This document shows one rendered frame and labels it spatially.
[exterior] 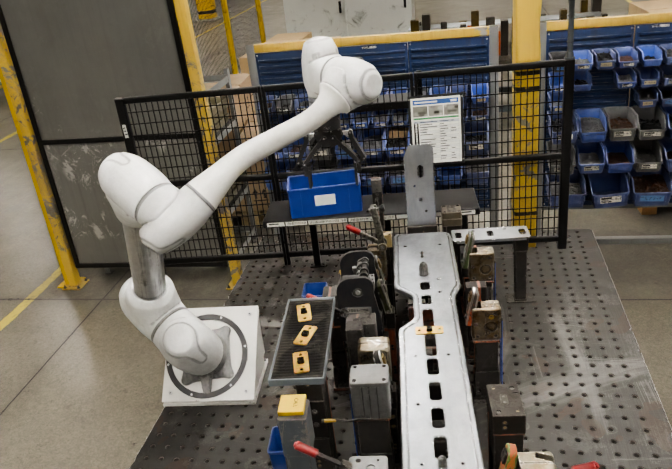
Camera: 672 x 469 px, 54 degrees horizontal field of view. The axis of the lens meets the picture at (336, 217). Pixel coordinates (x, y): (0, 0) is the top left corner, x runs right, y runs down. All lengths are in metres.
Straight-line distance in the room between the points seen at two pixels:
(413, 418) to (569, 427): 0.61
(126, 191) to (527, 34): 1.73
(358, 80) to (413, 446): 0.89
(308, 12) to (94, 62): 4.84
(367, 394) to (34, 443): 2.28
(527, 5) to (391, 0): 5.78
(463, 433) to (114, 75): 3.10
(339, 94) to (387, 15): 6.90
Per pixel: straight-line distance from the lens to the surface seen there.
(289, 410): 1.57
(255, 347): 2.34
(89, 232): 4.71
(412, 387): 1.84
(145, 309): 2.19
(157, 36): 4.00
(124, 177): 1.77
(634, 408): 2.30
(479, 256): 2.37
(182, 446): 2.27
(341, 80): 1.65
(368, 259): 2.08
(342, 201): 2.75
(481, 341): 2.12
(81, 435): 3.61
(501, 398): 1.76
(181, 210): 1.69
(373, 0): 8.53
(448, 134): 2.84
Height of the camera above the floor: 2.17
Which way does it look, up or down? 25 degrees down
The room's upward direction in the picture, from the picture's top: 7 degrees counter-clockwise
